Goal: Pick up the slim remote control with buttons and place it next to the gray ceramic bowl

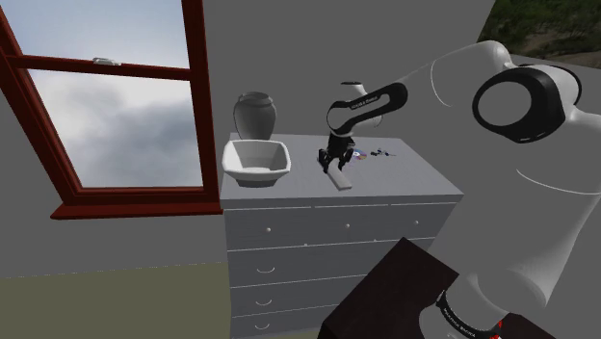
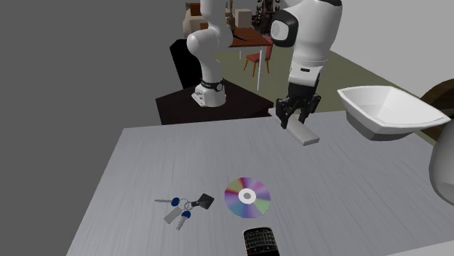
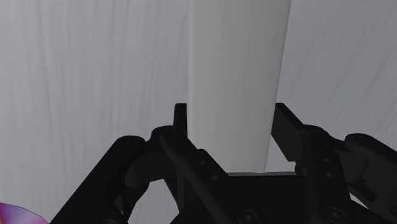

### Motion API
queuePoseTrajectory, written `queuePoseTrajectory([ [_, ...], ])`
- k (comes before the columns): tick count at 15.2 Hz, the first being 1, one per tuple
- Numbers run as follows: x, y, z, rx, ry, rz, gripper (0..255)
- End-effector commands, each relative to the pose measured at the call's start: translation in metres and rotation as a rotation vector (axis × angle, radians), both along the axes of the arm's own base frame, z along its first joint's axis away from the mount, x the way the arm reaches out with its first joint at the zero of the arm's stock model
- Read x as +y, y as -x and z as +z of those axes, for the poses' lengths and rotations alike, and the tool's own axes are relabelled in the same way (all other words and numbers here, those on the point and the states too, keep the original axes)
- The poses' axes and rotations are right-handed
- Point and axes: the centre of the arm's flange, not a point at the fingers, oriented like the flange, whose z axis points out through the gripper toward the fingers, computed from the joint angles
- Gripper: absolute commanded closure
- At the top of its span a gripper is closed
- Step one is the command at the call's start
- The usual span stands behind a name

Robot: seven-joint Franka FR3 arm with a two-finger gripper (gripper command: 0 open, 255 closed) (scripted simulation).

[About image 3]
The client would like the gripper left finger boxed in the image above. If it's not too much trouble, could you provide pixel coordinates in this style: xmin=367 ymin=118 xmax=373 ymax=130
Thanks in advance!
xmin=49 ymin=102 xmax=267 ymax=224

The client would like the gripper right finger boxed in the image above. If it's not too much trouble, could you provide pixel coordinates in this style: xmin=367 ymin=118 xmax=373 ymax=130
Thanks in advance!
xmin=270 ymin=102 xmax=397 ymax=224

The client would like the white cylinder cup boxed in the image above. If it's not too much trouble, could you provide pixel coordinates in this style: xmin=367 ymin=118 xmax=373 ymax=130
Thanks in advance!
xmin=188 ymin=0 xmax=292 ymax=174

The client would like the pink purple disc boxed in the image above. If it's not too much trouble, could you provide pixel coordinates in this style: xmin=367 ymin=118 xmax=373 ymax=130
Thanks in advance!
xmin=0 ymin=202 xmax=50 ymax=224

